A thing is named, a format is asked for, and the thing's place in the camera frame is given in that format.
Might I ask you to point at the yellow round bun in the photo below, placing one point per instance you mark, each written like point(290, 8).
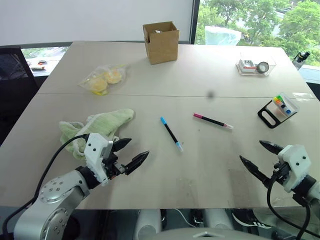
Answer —
point(113, 76)
point(97, 85)

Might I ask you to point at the white and red box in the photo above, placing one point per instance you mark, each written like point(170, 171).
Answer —
point(246, 65)

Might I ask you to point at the black mesh chair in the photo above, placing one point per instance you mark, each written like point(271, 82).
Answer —
point(12, 75)

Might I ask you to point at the clear plastic bag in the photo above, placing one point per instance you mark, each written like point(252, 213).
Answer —
point(121, 68)

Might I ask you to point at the blue capped marker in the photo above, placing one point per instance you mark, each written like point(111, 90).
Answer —
point(288, 111)

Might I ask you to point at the black stand with coloured markers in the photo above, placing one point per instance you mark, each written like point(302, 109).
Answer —
point(268, 118)

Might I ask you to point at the small white orange item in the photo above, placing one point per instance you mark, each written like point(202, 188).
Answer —
point(37, 67)

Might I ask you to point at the black pen with blue caps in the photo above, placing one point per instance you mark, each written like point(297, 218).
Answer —
point(171, 133)

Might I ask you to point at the white robot leg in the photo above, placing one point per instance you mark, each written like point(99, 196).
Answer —
point(217, 218)
point(148, 222)

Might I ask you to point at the black and white shoe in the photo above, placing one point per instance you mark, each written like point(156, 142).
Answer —
point(252, 220)

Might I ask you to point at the clear plastic container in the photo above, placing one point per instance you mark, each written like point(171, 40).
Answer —
point(271, 62)

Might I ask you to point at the grey robot torso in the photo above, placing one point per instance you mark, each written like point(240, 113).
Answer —
point(205, 235)

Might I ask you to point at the black pen with pink caps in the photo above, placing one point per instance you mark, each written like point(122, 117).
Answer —
point(212, 121)

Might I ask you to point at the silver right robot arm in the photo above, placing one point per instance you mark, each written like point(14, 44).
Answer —
point(306, 186)

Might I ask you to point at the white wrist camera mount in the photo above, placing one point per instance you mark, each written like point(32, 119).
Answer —
point(95, 152)
point(296, 160)

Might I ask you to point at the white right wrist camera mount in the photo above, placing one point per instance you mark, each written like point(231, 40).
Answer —
point(296, 160)

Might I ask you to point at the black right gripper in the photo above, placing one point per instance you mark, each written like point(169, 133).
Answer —
point(281, 173)

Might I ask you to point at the grey tape roll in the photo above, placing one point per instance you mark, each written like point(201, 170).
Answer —
point(263, 67)

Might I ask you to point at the green marker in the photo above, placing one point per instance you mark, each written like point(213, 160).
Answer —
point(279, 97)

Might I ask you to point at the dark window frame post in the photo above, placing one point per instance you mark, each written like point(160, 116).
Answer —
point(194, 21)

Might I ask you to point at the orange marker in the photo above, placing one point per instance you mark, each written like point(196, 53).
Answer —
point(277, 101)

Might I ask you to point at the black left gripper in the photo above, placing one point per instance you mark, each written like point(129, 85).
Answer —
point(113, 168)

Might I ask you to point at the translucent plastic bag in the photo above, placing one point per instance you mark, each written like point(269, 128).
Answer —
point(221, 35)

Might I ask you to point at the light green towel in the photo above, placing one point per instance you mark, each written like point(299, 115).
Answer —
point(100, 122)

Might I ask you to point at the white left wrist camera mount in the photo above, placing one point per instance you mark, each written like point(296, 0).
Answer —
point(95, 152)

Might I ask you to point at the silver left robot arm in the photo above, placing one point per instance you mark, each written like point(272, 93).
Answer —
point(57, 192)

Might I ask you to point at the brown cardboard box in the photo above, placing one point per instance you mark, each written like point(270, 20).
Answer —
point(162, 50)

